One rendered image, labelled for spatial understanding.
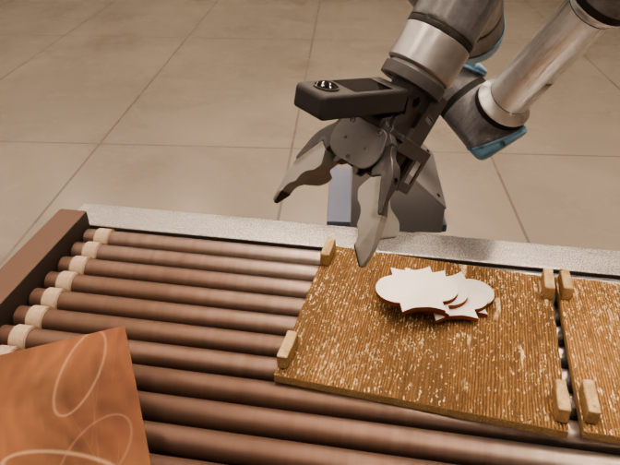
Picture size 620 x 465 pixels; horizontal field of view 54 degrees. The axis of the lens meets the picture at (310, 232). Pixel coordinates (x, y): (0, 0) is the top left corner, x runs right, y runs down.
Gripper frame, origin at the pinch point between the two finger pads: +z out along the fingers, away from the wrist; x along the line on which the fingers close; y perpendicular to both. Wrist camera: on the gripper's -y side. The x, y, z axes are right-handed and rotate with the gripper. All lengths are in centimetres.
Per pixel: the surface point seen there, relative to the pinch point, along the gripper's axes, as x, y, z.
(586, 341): -17, 52, -2
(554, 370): -17.3, 44.5, 3.2
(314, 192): 171, 196, 22
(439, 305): 0.7, 38.2, 4.5
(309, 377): 4.1, 21.7, 21.7
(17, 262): 58, 3, 38
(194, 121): 297, 198, 29
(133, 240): 57, 22, 28
